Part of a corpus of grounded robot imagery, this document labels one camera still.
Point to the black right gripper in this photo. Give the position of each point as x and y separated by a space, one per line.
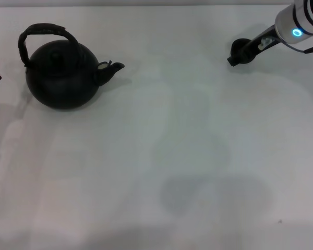
255 45

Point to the small black teacup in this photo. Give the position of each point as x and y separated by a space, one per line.
239 47

